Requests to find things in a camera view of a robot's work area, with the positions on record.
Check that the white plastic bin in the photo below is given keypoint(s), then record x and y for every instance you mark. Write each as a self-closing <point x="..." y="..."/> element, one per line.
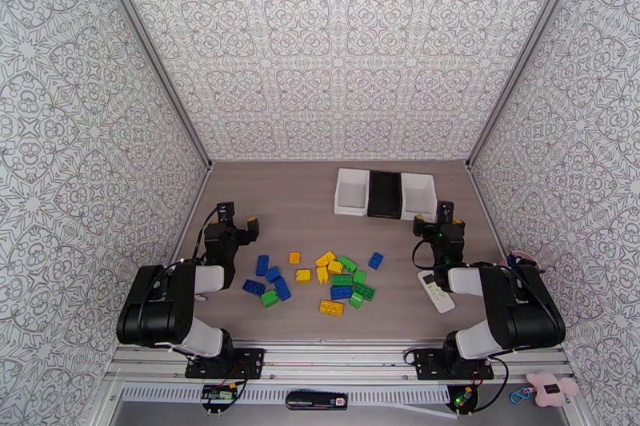
<point x="350" y="190"/>
<point x="417" y="192"/>

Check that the circuit board with green light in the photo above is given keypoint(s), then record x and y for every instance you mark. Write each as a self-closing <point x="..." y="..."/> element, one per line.
<point x="462" y="397"/>

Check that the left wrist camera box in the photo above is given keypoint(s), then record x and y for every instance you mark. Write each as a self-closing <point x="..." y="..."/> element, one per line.
<point x="226" y="214"/>

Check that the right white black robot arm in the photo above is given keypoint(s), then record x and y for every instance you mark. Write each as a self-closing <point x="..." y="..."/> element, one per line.
<point x="520" y="309"/>

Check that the pink pen cup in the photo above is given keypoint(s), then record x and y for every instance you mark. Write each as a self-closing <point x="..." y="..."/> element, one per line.
<point x="522" y="255"/>

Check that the pink plush toy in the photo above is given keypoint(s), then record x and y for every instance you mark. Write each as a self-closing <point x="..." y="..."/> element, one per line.
<point x="550" y="389"/>

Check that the white remote control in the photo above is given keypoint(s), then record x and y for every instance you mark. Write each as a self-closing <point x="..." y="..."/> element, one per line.
<point x="436" y="292"/>

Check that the yellow lego brick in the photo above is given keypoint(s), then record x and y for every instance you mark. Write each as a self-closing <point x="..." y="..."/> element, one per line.
<point x="302" y="275"/>
<point x="322" y="275"/>
<point x="325" y="258"/>
<point x="294" y="257"/>
<point x="334" y="267"/>
<point x="331" y="308"/>

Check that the black device with sticker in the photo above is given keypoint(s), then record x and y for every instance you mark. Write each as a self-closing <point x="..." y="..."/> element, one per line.
<point x="315" y="400"/>

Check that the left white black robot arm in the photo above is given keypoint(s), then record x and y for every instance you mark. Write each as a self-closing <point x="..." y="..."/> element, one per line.
<point x="155" y="309"/>

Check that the aluminium table edge rail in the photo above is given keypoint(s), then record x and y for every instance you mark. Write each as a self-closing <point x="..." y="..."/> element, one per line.
<point x="194" y="210"/>
<point x="487" y="210"/>

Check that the aluminium frame post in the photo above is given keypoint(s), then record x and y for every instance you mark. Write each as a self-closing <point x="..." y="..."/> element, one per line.
<point x="531" y="55"/>
<point x="152" y="55"/>

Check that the green lego brick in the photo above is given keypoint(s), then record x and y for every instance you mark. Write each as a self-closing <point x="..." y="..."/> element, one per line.
<point x="270" y="298"/>
<point x="359" y="276"/>
<point x="364" y="291"/>
<point x="347" y="263"/>
<point x="356" y="299"/>
<point x="341" y="280"/>

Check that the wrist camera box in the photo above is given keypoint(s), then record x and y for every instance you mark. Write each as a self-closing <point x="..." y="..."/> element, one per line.
<point x="226" y="214"/>
<point x="444" y="212"/>

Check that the aluminium mounting rail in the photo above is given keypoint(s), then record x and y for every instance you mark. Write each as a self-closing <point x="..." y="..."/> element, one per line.
<point x="340" y="359"/>

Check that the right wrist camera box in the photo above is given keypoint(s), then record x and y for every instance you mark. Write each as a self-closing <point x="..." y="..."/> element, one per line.
<point x="444" y="212"/>

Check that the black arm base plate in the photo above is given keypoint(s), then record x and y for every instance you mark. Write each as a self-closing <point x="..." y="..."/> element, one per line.
<point x="425" y="364"/>
<point x="247" y="362"/>

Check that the blue clip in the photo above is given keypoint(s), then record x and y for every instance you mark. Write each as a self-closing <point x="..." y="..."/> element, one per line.
<point x="520" y="395"/>

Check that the black plastic bin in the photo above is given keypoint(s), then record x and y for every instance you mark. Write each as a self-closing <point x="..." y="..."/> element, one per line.
<point x="385" y="195"/>

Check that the blue pen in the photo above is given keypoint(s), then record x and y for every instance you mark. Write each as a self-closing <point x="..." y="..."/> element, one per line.
<point x="511" y="257"/>

